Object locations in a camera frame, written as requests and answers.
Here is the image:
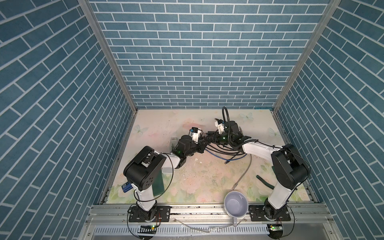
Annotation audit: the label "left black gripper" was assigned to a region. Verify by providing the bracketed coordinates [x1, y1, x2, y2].
[183, 139, 210, 158]

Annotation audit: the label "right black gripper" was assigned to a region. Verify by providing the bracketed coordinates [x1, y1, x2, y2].
[205, 131, 233, 146]

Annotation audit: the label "black thick cable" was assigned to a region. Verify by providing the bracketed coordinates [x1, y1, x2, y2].
[205, 143, 245, 160]

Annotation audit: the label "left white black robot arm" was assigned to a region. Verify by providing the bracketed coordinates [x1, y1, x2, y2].
[123, 135, 213, 212]

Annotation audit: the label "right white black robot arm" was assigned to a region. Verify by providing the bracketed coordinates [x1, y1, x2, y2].
[207, 121, 311, 211]

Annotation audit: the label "lavender mug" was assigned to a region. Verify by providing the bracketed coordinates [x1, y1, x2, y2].
[224, 191, 249, 227]

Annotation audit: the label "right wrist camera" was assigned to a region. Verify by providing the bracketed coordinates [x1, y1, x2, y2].
[215, 119, 226, 134]

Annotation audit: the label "green network switch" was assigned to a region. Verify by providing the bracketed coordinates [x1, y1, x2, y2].
[152, 172, 165, 197]

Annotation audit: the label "grey ethernet cable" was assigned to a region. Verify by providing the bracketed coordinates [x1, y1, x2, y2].
[231, 153, 253, 191]

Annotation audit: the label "green handled pliers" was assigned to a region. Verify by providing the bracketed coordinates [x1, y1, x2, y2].
[256, 175, 275, 190]

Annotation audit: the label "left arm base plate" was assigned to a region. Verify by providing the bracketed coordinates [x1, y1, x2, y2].
[128, 205, 171, 223]

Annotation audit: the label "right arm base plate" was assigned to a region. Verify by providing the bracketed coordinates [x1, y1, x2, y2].
[249, 205, 291, 222]

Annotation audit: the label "aluminium frame rail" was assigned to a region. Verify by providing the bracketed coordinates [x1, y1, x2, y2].
[79, 202, 342, 240]

